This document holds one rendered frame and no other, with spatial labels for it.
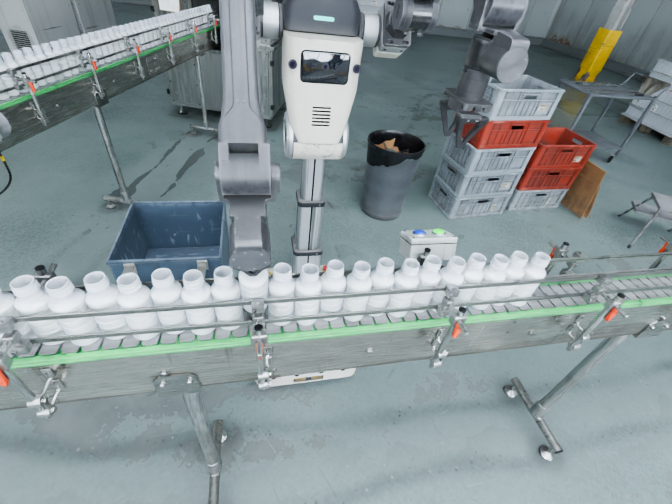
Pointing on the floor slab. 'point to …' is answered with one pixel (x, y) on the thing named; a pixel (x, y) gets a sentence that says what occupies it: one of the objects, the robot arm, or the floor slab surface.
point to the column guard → (597, 55)
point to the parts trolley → (606, 109)
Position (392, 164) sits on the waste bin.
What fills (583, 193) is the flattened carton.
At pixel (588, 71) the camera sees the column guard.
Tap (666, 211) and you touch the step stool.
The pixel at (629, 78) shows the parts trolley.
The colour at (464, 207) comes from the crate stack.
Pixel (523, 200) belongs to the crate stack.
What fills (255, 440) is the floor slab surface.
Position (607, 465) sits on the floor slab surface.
